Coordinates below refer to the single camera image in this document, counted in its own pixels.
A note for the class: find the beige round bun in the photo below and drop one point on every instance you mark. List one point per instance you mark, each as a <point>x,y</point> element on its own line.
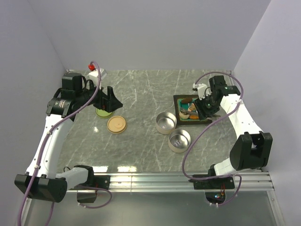
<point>183,115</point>

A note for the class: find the brown fried cutlet piece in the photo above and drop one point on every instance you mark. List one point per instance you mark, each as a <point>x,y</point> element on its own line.
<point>194,117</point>

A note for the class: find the black teal square tray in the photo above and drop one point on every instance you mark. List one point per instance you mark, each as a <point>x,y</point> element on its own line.
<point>177,105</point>

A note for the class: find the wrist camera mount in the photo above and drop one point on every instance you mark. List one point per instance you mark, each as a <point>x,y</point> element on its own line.
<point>94,75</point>
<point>200,89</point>

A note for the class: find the green round lid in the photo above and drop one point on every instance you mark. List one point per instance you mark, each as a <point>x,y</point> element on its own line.
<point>103,114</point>

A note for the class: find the metal tongs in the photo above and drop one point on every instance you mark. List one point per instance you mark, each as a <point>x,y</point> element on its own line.
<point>196,114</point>

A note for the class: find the orange salmon piece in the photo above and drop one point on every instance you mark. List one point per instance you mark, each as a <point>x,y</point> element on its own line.
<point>192,108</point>

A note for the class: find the tan round lid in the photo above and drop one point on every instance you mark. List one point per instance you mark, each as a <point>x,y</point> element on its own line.
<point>116,124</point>

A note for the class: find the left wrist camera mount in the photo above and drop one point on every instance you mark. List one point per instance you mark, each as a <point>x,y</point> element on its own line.
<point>94,75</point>

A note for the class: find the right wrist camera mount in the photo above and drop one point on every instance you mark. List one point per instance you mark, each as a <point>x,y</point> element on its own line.
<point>200,89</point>

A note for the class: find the steel lunch tin near tray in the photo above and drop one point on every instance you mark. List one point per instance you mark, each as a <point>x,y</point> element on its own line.
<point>166,122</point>

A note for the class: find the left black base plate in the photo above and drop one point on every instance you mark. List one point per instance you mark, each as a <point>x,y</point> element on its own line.
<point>101,181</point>

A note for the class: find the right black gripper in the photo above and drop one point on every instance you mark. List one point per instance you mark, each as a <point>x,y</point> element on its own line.
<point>199,105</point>

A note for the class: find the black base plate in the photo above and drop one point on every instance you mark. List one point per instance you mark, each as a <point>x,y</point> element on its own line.
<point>213,184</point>
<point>101,181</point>

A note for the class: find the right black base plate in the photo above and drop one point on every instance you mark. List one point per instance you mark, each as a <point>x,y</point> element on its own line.
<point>213,184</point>

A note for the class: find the steel lunch tin front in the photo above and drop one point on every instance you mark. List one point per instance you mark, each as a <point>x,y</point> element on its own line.
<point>179,140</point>

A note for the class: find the dark brown sausage piece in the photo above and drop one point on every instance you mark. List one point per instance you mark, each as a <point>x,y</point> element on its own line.
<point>186,100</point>

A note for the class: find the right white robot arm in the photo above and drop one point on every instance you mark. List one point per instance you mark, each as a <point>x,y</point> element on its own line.
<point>252,148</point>

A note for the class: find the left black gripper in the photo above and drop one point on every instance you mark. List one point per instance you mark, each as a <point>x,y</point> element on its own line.
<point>109,103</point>

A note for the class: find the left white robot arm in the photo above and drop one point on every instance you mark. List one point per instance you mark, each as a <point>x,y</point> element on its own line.
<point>41,181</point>

